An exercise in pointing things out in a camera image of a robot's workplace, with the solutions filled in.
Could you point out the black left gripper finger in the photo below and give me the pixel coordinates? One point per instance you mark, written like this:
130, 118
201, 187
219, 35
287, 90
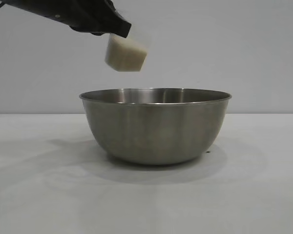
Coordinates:
114, 22

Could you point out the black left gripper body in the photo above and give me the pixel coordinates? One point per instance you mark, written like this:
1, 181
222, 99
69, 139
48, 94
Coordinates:
73, 14

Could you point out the stainless steel mixing bowl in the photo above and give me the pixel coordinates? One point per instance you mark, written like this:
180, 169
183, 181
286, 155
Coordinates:
153, 129

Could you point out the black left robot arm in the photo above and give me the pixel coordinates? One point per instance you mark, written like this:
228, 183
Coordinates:
24, 3

